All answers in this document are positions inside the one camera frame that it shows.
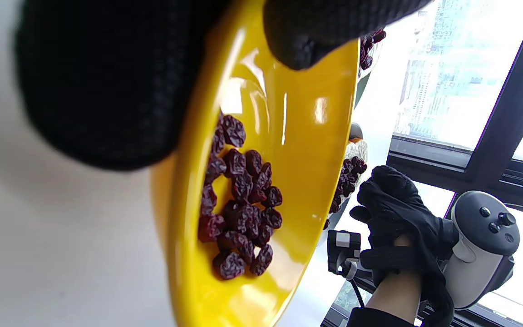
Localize person's right hand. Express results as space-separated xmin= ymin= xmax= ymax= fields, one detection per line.
xmin=350 ymin=165 xmax=459 ymax=325

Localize pile of dark cranberries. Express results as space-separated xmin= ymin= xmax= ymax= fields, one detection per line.
xmin=198 ymin=111 xmax=284 ymax=281

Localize light green plate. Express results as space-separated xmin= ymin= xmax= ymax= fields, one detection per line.
xmin=355 ymin=68 xmax=373 ymax=107

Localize blue plate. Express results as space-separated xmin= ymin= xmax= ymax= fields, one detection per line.
xmin=323 ymin=123 xmax=365 ymax=230

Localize grey handheld controller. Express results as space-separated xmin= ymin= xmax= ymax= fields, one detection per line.
xmin=441 ymin=191 xmax=521 ymax=311

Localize person's left hand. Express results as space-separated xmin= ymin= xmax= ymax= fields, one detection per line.
xmin=14 ymin=0 xmax=432 ymax=171

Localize yellow bowl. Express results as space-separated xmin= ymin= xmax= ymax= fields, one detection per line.
xmin=150 ymin=0 xmax=361 ymax=327

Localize person's right forearm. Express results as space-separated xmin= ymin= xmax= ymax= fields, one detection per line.
xmin=366 ymin=234 xmax=423 ymax=324

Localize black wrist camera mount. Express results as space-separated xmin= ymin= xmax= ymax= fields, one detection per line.
xmin=327 ymin=229 xmax=362 ymax=278

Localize dark window frame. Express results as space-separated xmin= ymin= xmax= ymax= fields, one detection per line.
xmin=321 ymin=0 xmax=523 ymax=327

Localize black cable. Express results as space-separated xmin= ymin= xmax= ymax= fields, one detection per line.
xmin=349 ymin=277 xmax=365 ymax=309

